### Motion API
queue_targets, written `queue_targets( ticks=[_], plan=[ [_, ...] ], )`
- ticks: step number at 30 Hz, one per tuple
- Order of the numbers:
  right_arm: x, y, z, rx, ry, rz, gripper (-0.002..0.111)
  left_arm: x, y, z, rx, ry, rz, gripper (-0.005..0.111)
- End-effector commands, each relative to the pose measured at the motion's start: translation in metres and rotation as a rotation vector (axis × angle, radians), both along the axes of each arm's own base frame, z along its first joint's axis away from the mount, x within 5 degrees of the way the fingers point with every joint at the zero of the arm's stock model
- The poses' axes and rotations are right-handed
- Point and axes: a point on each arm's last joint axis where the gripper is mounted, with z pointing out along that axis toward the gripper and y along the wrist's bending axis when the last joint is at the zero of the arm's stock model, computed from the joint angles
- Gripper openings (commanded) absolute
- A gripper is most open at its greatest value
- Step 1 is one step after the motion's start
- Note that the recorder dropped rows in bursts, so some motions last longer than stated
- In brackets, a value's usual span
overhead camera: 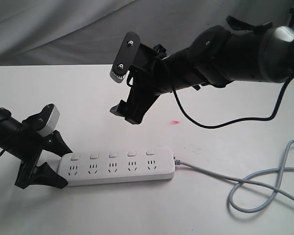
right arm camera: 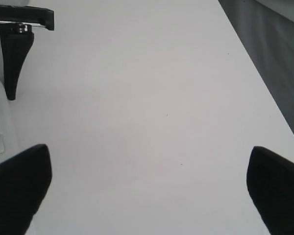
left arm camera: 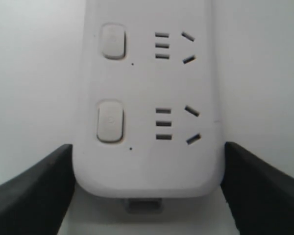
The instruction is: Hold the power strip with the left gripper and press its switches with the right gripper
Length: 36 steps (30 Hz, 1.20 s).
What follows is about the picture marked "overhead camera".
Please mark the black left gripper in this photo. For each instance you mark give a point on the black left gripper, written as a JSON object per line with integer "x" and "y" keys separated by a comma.
{"x": 27, "y": 145}

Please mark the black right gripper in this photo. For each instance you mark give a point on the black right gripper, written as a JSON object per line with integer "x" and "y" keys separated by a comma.
{"x": 141, "y": 82}

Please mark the white five-outlet power strip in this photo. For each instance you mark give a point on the white five-outlet power strip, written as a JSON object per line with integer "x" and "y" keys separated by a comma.
{"x": 117, "y": 166}

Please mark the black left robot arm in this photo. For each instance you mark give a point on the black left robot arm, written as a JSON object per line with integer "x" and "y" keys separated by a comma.
{"x": 8, "y": 126}

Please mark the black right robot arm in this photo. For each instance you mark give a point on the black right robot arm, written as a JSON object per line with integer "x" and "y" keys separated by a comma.
{"x": 217, "y": 57}

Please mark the grey backdrop cloth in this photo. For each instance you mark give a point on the grey backdrop cloth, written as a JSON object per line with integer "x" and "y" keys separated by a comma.
{"x": 80, "y": 32}

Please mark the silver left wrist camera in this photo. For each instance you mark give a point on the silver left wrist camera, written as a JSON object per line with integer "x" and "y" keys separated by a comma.
{"x": 47, "y": 120}

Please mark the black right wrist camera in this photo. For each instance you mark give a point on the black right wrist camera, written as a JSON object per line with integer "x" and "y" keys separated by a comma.
{"x": 125, "y": 56}

